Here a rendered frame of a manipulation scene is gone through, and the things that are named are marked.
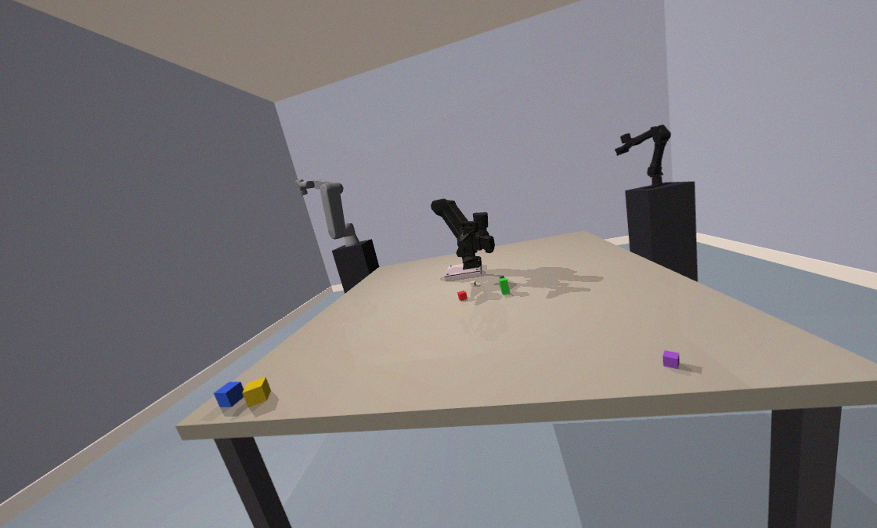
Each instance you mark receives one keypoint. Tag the small purple block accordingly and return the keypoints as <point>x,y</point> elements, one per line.
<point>671,359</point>

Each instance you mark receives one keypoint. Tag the yellow block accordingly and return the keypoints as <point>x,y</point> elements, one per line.
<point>256,392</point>

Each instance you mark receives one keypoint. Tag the blue block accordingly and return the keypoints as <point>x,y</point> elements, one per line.
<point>229,394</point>

